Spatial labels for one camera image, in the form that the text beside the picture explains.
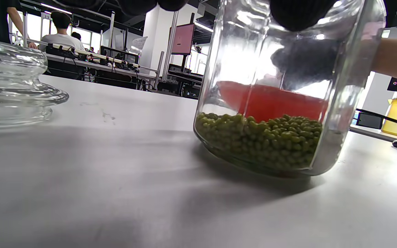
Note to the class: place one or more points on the clear glass jar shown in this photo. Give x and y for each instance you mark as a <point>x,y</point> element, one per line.
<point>236,69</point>

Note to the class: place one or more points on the person's left hand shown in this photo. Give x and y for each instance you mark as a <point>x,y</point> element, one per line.
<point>302,13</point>

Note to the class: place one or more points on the orange bowl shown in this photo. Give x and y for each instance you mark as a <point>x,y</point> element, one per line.
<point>271,103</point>

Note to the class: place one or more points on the pile of green mung beans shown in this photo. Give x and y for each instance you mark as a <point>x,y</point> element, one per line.
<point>260,144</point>

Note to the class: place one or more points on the clear glass jar lid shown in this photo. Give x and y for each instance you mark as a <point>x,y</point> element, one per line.
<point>12,89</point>

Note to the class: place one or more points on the cluttered background work desk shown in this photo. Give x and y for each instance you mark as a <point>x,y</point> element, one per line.
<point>115,70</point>

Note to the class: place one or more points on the pink screen monitor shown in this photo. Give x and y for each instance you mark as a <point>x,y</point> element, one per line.
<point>183,38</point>

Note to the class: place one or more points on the person's right hand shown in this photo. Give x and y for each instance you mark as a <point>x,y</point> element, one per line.
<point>305,62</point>

